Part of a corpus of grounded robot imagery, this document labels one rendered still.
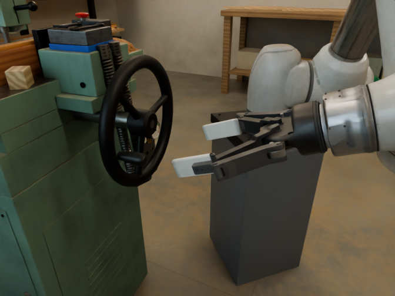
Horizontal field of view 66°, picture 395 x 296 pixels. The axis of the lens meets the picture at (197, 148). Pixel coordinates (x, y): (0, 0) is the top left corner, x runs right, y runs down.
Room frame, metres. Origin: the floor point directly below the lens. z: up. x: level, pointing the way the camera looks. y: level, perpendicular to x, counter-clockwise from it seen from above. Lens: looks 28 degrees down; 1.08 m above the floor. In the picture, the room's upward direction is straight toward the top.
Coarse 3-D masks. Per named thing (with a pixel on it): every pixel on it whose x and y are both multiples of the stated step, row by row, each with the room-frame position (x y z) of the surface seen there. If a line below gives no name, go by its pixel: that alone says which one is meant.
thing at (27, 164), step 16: (64, 128) 0.64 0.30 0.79; (80, 128) 0.68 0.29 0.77; (96, 128) 0.74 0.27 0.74; (32, 144) 0.55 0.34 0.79; (48, 144) 0.59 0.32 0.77; (64, 144) 0.63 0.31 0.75; (80, 144) 0.67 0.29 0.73; (0, 160) 0.48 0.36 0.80; (16, 160) 0.51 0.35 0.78; (32, 160) 0.54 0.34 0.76; (48, 160) 0.58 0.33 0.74; (64, 160) 0.62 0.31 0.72; (0, 176) 0.48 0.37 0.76; (16, 176) 0.50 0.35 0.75; (32, 176) 0.53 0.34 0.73; (0, 192) 0.49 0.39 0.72; (16, 192) 0.49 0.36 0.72
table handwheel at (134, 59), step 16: (128, 64) 0.59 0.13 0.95; (144, 64) 0.63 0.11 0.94; (160, 64) 0.70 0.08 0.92; (112, 80) 0.55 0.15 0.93; (160, 80) 0.71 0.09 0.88; (112, 96) 0.52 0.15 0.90; (160, 96) 0.72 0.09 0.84; (80, 112) 0.66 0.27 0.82; (96, 112) 0.65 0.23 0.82; (112, 112) 0.51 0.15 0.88; (128, 112) 0.59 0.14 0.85; (144, 112) 0.61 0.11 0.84; (112, 128) 0.50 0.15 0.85; (128, 128) 0.60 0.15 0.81; (144, 128) 0.59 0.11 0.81; (160, 128) 0.73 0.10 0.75; (112, 144) 0.50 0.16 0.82; (160, 144) 0.69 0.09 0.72; (112, 160) 0.49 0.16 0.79; (160, 160) 0.67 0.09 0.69; (112, 176) 0.50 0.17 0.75; (128, 176) 0.53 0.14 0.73; (144, 176) 0.59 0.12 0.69
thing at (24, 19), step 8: (0, 0) 0.70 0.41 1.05; (8, 0) 0.72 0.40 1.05; (16, 0) 0.74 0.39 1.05; (24, 0) 0.75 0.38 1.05; (0, 8) 0.70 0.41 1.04; (8, 8) 0.71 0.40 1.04; (0, 16) 0.70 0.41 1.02; (8, 16) 0.71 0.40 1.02; (16, 16) 0.73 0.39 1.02; (24, 16) 0.74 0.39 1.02; (0, 24) 0.70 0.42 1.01; (8, 24) 0.70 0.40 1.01; (16, 24) 0.72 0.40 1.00; (24, 24) 0.74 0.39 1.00
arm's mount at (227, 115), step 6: (216, 114) 1.11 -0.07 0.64; (222, 114) 1.11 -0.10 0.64; (228, 114) 1.11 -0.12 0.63; (234, 114) 1.11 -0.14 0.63; (210, 120) 1.12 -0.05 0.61; (216, 120) 1.06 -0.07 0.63; (222, 120) 1.04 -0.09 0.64; (228, 138) 0.96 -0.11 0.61; (234, 138) 0.92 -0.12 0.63; (240, 138) 0.89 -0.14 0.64; (246, 138) 0.89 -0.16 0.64; (234, 144) 0.91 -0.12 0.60
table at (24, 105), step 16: (48, 80) 0.64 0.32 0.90; (0, 96) 0.54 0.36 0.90; (16, 96) 0.55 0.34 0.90; (32, 96) 0.58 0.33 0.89; (48, 96) 0.62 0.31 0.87; (64, 96) 0.63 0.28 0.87; (80, 96) 0.63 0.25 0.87; (0, 112) 0.51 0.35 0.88; (16, 112) 0.54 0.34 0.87; (32, 112) 0.57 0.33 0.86; (0, 128) 0.50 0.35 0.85
